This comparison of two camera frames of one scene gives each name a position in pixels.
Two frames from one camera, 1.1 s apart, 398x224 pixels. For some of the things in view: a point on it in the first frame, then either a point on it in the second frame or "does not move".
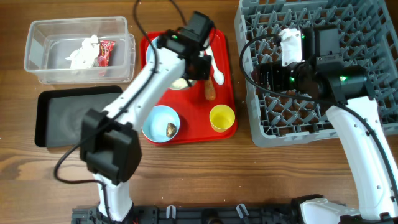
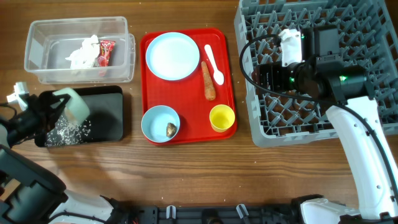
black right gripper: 274,70 does not move
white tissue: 84,56 does not move
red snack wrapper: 106,47 does not move
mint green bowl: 181,83 to 76,111
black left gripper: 204,73 to 39,104
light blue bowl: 160,123 does not move
